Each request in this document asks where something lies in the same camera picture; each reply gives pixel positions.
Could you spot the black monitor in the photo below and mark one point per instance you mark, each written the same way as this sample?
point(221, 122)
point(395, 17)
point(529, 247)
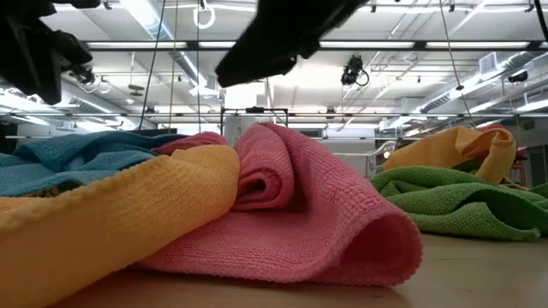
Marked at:
point(150, 132)

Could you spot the silver ceiling air duct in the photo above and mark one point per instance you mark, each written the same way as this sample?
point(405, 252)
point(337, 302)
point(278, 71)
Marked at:
point(145, 19)

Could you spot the black ceiling dome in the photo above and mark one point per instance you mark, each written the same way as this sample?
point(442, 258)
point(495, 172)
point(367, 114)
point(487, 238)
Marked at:
point(518, 77)

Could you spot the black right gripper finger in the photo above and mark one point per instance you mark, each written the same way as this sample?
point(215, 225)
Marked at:
point(278, 38)

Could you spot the black overhead frame beam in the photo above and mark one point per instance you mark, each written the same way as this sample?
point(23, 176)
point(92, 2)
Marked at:
point(192, 45)

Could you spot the blue microfiber towel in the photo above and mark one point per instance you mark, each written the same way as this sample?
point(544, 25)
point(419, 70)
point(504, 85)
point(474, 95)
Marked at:
point(64, 162)

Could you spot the white ceiling vent unit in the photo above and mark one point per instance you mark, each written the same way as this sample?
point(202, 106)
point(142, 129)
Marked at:
point(490, 63)

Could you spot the orange microfiber towel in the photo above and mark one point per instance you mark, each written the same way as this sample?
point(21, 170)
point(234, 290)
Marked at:
point(436, 149)
point(107, 222)

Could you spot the green microfiber towel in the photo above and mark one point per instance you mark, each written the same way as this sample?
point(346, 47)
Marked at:
point(449, 201)

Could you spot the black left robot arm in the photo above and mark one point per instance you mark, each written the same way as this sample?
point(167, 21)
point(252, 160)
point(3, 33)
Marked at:
point(7, 139)

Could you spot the red object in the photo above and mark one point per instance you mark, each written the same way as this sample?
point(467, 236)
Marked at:
point(492, 127)

